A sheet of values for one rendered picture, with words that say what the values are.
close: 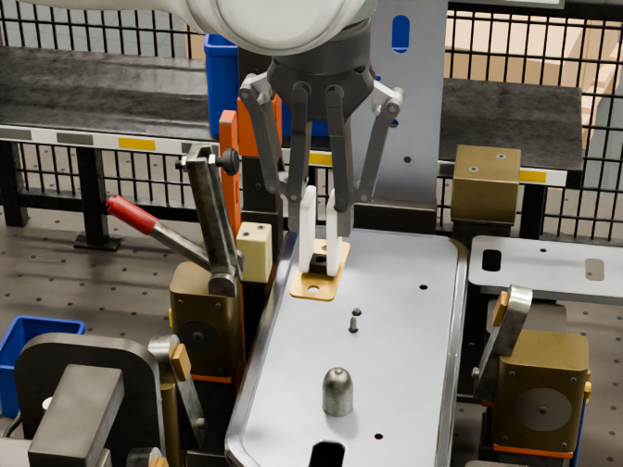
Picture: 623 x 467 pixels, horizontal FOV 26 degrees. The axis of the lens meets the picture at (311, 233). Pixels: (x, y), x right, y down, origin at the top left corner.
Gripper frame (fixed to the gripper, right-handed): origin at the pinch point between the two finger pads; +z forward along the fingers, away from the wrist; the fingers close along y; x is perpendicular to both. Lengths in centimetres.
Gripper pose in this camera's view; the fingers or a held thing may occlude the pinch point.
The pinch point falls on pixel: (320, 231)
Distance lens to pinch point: 113.0
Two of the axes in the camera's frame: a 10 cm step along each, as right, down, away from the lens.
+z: 0.0, 8.2, 5.7
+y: 9.8, 1.2, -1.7
